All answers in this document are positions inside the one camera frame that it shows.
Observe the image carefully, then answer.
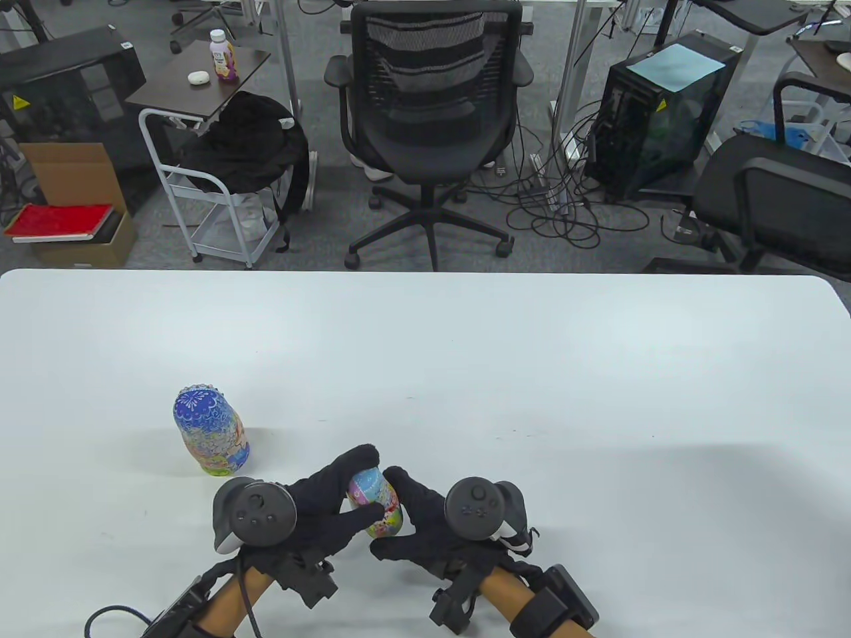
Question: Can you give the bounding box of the person's right hand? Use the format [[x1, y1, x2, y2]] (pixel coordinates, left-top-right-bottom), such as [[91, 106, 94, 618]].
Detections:
[[369, 465, 543, 582]]

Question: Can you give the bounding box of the person's left hand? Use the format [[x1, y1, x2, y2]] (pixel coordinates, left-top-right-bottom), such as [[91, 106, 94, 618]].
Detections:
[[243, 445, 386, 574]]

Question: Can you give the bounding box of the medium light blue Russian doll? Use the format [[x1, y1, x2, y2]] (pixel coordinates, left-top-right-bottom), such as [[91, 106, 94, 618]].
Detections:
[[347, 467, 404, 538]]

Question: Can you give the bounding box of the large blue Russian doll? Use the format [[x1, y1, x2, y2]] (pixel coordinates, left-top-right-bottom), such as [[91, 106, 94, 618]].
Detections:
[[174, 384, 251, 477]]

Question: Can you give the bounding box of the person's left forearm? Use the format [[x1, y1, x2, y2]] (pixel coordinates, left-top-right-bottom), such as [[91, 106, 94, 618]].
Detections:
[[193, 568, 273, 638]]

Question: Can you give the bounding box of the person's right forearm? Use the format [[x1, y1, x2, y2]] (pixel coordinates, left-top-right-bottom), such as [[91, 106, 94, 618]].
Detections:
[[479, 568, 592, 638]]

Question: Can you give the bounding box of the black VR controller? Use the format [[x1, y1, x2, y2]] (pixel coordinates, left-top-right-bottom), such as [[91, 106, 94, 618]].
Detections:
[[213, 477, 297, 554], [444, 477, 539, 558]]

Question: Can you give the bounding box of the white rolling cart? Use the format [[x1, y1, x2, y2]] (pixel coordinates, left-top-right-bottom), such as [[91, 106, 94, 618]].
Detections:
[[138, 108, 283, 270]]

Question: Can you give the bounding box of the white shoe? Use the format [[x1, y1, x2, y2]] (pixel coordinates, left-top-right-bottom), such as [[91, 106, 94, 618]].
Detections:
[[349, 152, 395, 182]]

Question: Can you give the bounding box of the black backpack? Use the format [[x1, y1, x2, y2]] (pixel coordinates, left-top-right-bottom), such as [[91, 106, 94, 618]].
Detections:
[[178, 91, 311, 253]]

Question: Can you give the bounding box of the white power strip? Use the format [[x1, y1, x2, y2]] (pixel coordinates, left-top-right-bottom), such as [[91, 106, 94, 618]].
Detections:
[[531, 152, 574, 213]]

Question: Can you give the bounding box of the red notebook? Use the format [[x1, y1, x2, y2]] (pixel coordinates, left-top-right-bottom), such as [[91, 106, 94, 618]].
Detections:
[[3, 203, 114, 243]]

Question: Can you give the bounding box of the black mesh office chair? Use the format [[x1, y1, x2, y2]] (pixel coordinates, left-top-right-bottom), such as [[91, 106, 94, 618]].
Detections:
[[324, 0, 535, 272]]

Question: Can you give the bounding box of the brown cardboard box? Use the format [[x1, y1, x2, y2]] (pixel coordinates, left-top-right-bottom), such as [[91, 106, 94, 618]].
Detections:
[[19, 142, 138, 269]]

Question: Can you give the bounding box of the dark brown side table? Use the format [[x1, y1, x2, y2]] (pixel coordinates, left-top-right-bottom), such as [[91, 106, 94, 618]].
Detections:
[[125, 40, 272, 137]]

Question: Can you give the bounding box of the white desk leg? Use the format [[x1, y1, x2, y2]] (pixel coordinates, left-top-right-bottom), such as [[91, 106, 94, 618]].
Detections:
[[269, 0, 303, 117], [550, 0, 589, 163], [703, 30, 764, 155]]

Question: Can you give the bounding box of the purple drink bottle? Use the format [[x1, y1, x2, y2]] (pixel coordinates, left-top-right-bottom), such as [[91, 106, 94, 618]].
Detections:
[[209, 29, 239, 83]]

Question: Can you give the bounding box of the black glass-sided computer tower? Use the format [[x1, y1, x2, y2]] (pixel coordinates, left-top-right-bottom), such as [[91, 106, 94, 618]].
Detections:
[[584, 30, 742, 203]]

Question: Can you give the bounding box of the black padded office chair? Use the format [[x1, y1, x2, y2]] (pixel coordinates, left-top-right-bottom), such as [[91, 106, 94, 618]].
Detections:
[[642, 72, 851, 283]]

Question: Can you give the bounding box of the black office chair base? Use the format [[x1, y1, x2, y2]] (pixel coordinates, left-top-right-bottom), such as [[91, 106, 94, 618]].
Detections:
[[170, 0, 243, 54]]

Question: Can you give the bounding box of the black mesh-sided computer tower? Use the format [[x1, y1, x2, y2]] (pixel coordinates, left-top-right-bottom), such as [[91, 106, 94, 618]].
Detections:
[[0, 25, 147, 215]]

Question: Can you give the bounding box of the light blue paper sheet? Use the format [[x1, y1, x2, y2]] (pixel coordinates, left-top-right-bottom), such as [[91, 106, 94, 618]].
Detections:
[[627, 44, 725, 92]]

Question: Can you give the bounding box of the blue plastic item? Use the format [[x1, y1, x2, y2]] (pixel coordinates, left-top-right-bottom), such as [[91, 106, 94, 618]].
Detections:
[[740, 120, 810, 151]]

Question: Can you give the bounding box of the black desk top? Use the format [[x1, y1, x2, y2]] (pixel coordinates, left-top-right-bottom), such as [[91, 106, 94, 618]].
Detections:
[[691, 0, 828, 35]]

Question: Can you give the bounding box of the brown desk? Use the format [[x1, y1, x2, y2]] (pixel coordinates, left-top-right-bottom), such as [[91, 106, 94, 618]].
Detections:
[[787, 37, 851, 100]]

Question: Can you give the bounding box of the black glove sensor bracket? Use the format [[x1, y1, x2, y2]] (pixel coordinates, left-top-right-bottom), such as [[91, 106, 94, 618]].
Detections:
[[273, 555, 338, 609], [429, 572, 493, 633]]

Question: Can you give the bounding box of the black cable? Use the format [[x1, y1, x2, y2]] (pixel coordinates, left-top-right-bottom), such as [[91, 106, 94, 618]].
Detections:
[[83, 558, 263, 638]]

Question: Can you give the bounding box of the tangle of black floor cables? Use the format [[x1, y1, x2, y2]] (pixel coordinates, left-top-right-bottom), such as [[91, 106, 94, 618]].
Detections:
[[465, 100, 656, 250]]

